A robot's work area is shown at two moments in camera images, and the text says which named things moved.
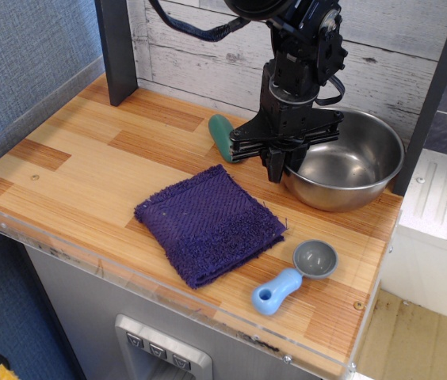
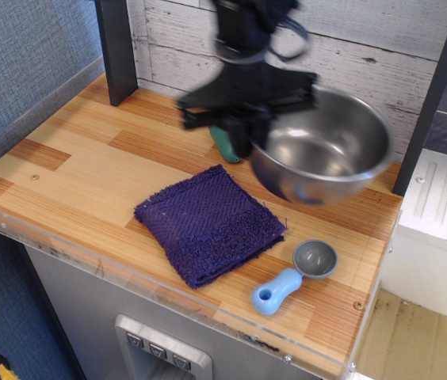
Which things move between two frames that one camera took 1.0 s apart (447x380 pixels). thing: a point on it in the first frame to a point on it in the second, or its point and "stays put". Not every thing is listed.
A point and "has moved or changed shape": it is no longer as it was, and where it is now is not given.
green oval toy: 220,129 stays put
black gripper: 279,123 to 250,88
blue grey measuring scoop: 314,260 stays put
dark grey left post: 117,48 stays put
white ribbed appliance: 432,263 stays put
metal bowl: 347,168 has moved or changed shape
